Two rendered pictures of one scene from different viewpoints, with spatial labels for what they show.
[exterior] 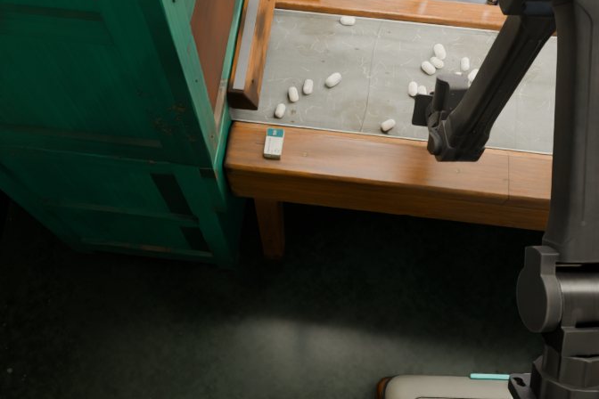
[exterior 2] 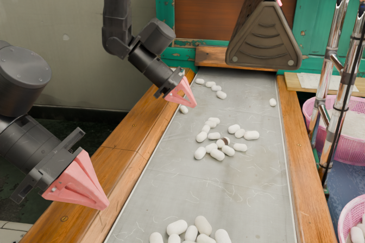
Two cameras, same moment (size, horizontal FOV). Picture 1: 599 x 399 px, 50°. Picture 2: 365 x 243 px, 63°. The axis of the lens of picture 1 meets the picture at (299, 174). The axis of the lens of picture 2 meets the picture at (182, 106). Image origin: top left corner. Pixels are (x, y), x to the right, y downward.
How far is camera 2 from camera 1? 146 cm
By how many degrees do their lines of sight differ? 68
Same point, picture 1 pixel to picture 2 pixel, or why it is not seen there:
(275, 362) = not seen: hidden behind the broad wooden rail
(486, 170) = (128, 138)
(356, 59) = (240, 106)
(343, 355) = not seen: outside the picture
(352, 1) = (288, 100)
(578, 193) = not seen: outside the picture
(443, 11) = (295, 135)
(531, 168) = (118, 162)
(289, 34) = (257, 88)
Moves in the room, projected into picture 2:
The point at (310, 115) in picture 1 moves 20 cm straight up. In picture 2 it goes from (196, 90) to (198, 32)
